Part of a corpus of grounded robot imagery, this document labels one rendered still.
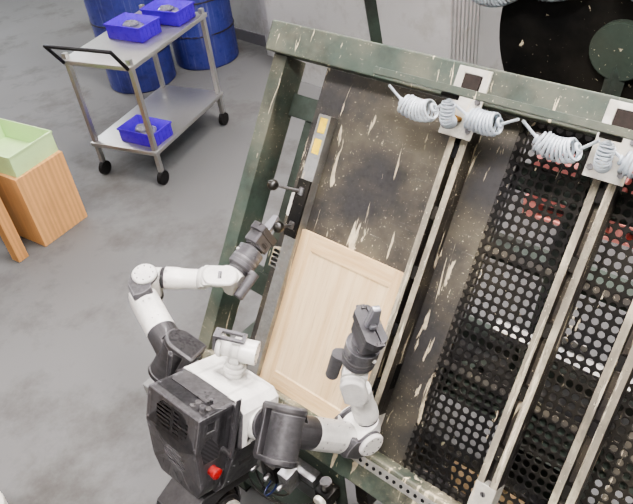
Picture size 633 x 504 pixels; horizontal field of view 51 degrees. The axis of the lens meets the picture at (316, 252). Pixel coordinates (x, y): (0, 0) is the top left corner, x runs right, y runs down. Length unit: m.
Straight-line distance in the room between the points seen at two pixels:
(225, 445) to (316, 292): 0.66
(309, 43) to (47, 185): 2.97
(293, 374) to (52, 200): 2.96
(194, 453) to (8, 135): 3.85
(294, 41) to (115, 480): 2.20
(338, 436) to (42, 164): 3.41
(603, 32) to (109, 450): 2.80
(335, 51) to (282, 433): 1.16
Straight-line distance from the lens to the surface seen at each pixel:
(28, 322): 4.42
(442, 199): 1.93
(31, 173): 4.76
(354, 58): 2.11
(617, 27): 2.18
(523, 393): 1.89
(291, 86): 2.38
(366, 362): 1.63
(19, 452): 3.76
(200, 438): 1.71
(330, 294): 2.19
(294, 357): 2.31
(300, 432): 1.72
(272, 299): 2.31
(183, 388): 1.78
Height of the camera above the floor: 2.72
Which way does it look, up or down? 40 degrees down
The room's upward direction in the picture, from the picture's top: 7 degrees counter-clockwise
